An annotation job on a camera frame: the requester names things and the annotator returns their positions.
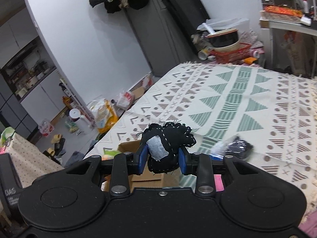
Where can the black flat panel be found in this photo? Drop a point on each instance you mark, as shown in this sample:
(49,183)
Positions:
(188,15)

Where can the white plastic shopping bag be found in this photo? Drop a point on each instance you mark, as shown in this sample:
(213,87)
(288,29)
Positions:
(125,100)

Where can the dotted fabric box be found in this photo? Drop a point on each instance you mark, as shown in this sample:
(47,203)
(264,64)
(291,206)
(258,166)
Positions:
(29,162)

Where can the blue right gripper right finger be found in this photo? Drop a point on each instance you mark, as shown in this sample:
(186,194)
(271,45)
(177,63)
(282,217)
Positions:
(184,161)

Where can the kitchen shelf cabinet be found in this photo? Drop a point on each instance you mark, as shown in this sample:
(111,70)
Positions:
(30,81)

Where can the white kettle jug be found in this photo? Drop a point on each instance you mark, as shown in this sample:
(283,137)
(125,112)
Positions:
(80,120)

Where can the yellow white snack bag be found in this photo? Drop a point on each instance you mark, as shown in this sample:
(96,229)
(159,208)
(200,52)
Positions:
(104,114)

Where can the patterned geometric blanket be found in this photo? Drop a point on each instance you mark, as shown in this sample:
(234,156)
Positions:
(274,112)

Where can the blue white tissue pack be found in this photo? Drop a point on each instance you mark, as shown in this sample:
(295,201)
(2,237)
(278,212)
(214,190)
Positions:
(216,157)

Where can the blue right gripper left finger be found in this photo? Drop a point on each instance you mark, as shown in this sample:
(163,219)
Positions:
(141,159)

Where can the plush hamburger toy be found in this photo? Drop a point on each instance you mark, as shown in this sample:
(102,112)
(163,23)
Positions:
(107,157)

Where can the red patterned flat box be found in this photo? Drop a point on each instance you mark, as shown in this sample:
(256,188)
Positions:
(283,10)

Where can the black and cream bowls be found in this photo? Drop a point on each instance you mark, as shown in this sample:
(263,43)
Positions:
(225,40)

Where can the black stitched felt patch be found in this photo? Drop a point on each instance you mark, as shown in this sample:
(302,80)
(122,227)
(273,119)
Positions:
(164,142)

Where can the black beads plastic bag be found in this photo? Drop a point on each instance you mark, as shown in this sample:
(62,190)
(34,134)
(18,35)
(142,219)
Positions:
(234,146)

